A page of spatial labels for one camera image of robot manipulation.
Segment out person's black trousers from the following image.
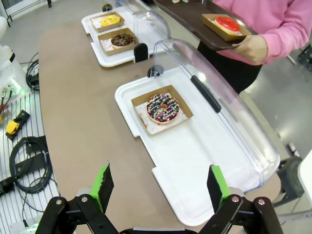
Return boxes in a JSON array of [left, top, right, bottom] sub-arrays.
[[196, 40, 263, 95]]

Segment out coiled black cable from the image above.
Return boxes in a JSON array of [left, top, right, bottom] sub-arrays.
[[9, 136, 53, 195]]

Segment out person's left hand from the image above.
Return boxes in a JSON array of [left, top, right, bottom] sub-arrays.
[[231, 34, 269, 65]]

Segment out yellow donut in box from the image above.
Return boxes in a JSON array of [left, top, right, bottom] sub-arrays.
[[90, 11, 126, 33]]

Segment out pink hoodie torso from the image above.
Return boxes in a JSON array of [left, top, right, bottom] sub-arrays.
[[213, 0, 312, 65]]

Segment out black stand base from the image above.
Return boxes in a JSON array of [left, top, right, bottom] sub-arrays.
[[273, 156, 306, 208]]

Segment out chocolate donut with sprinkles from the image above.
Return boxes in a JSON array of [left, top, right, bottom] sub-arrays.
[[146, 93, 180, 124]]

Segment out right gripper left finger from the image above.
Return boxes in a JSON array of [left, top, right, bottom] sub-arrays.
[[36, 160, 116, 234]]

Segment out bundled black cable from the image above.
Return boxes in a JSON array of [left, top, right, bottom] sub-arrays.
[[25, 52, 40, 93]]

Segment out chocolate glazed donut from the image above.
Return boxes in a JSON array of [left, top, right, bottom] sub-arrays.
[[110, 33, 135, 49]]

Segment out white plastic display tray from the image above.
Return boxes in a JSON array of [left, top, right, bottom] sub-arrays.
[[114, 67, 281, 226], [81, 4, 171, 68]]

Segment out white table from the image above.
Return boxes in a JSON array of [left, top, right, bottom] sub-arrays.
[[296, 151, 312, 204]]

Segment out yellow glazed donut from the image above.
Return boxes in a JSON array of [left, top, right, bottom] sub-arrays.
[[100, 15, 121, 26]]

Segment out brown cardboard donut box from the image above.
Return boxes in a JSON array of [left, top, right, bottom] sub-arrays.
[[131, 84, 194, 137]]

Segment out chocolate donut in box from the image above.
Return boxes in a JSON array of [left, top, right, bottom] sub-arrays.
[[97, 27, 138, 57]]

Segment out red glazed donut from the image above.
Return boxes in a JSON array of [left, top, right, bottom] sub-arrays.
[[214, 16, 241, 33]]

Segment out white printed paper liner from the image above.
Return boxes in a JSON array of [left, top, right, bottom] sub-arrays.
[[137, 102, 182, 135], [100, 39, 115, 51], [92, 16, 108, 28]]

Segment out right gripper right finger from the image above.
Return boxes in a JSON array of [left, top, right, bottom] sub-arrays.
[[199, 164, 285, 234]]

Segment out dark brown serving tray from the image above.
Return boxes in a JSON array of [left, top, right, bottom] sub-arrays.
[[153, 0, 259, 52]]

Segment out pink-sleeved left forearm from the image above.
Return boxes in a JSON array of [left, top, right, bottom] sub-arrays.
[[262, 14, 312, 65]]

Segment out white slotted base plate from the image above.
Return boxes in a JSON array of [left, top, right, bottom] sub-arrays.
[[0, 92, 60, 234]]

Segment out clear plastic tray lid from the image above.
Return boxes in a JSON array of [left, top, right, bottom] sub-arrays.
[[116, 0, 171, 63], [147, 39, 281, 194]]

